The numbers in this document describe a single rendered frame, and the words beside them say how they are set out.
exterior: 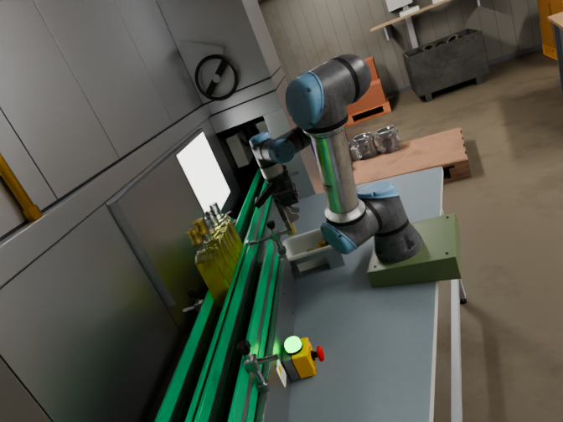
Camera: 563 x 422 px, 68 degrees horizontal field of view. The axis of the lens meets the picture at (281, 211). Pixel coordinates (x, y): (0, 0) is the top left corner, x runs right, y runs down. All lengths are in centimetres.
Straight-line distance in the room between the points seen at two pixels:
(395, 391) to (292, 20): 754
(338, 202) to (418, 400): 51
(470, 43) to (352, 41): 216
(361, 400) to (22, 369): 69
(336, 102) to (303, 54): 721
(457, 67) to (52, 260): 621
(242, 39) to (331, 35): 593
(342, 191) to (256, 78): 115
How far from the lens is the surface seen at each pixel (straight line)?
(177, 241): 137
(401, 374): 108
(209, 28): 217
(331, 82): 99
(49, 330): 93
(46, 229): 95
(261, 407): 96
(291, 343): 111
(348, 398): 107
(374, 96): 680
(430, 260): 128
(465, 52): 669
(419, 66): 660
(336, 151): 105
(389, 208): 126
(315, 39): 810
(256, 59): 214
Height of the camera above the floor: 152
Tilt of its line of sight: 20 degrees down
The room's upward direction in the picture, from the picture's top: 23 degrees counter-clockwise
